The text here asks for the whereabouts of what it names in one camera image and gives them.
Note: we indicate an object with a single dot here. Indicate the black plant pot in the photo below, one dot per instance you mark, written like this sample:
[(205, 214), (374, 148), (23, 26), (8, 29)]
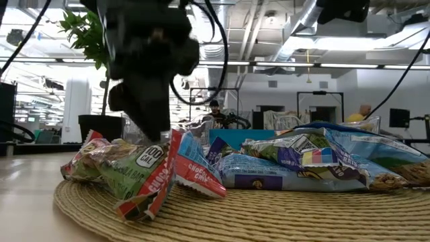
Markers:
[(99, 127)]

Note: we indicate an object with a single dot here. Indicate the small purple green granola bar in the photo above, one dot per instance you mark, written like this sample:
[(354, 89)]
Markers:
[(218, 149)]

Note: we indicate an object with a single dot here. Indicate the background black robot arm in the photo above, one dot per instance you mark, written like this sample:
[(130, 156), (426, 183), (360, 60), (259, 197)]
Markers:
[(238, 121)]

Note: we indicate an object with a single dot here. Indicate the white draped sheet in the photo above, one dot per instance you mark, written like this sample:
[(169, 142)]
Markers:
[(285, 119)]

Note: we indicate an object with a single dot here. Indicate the green purple oatmeal raisin bar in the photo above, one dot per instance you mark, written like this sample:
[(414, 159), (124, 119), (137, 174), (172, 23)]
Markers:
[(279, 151)]

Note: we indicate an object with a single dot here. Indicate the green leafy plant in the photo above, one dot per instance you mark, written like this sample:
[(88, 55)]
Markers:
[(89, 37)]

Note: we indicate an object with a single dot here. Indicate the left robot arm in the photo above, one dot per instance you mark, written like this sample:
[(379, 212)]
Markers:
[(7, 114)]

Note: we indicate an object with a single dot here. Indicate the blue red chocolate chip bar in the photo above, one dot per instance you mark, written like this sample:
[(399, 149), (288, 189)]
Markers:
[(196, 171)]

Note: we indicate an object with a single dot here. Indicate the round woven straw placemat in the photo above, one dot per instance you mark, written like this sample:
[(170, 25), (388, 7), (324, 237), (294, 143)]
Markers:
[(268, 215)]

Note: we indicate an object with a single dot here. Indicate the green chocolate chip granola bar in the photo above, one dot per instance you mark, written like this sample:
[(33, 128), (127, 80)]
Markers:
[(87, 161)]

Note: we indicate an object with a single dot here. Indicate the black metal frame stand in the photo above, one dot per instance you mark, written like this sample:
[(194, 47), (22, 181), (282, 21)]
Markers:
[(319, 93), (215, 89)]

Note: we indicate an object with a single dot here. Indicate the black monitor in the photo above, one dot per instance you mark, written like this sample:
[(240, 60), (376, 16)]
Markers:
[(399, 117)]

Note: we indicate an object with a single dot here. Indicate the person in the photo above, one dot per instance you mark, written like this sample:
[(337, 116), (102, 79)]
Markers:
[(359, 114), (215, 111)]

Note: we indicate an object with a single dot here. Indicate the large light blue granola bar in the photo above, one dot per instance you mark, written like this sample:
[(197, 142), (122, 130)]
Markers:
[(379, 148)]

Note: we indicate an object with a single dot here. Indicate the green red chocolate chip bar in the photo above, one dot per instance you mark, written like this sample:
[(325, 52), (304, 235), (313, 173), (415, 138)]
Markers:
[(141, 181)]

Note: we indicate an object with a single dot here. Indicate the teal plastic tray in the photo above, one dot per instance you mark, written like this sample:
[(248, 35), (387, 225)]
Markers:
[(242, 138)]

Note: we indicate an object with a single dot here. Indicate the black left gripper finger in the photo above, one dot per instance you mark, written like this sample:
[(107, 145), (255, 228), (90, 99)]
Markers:
[(121, 97), (151, 107)]

